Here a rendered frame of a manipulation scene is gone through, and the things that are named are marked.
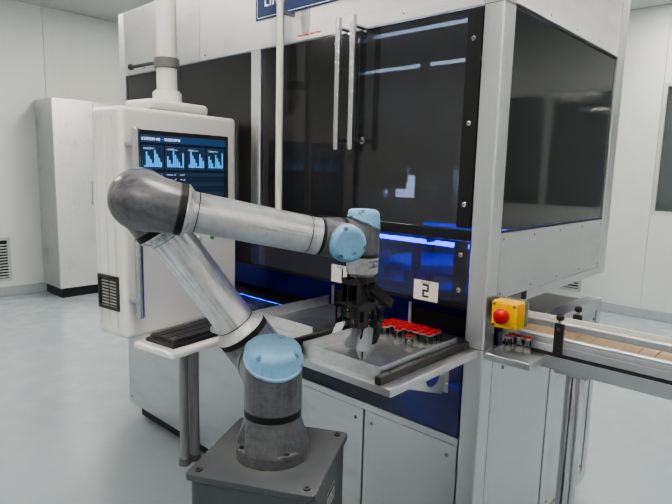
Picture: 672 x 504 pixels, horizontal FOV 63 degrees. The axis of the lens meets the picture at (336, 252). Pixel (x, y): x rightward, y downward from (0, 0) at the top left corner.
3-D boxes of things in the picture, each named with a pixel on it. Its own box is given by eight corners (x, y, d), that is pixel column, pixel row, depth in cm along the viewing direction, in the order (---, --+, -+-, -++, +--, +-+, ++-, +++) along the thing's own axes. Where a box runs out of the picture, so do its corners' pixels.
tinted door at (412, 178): (354, 218, 181) (360, 30, 173) (472, 230, 152) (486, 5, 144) (353, 218, 181) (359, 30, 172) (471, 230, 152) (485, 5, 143)
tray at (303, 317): (328, 303, 202) (328, 294, 202) (384, 317, 185) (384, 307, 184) (255, 320, 178) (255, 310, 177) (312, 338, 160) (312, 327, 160)
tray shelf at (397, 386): (318, 306, 206) (318, 301, 206) (491, 350, 159) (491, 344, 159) (209, 331, 171) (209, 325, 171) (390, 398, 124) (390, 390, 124)
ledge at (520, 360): (507, 348, 162) (507, 341, 162) (551, 358, 153) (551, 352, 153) (484, 359, 152) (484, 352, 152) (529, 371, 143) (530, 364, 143)
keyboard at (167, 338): (234, 316, 211) (234, 309, 210) (262, 322, 203) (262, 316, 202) (145, 340, 178) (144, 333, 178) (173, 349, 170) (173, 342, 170)
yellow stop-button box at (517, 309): (502, 321, 154) (504, 296, 153) (527, 326, 150) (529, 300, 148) (489, 326, 149) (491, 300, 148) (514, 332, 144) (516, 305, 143)
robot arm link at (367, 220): (339, 207, 129) (373, 207, 132) (338, 254, 130) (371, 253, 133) (351, 210, 122) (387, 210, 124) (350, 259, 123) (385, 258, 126)
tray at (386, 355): (382, 329, 171) (382, 318, 170) (455, 349, 154) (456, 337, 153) (302, 354, 146) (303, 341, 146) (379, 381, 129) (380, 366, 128)
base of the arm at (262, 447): (295, 476, 104) (296, 427, 103) (222, 464, 108) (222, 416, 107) (318, 439, 119) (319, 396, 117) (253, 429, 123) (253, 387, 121)
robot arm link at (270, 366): (248, 422, 104) (249, 353, 102) (237, 395, 117) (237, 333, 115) (309, 414, 108) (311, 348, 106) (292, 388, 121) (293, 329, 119)
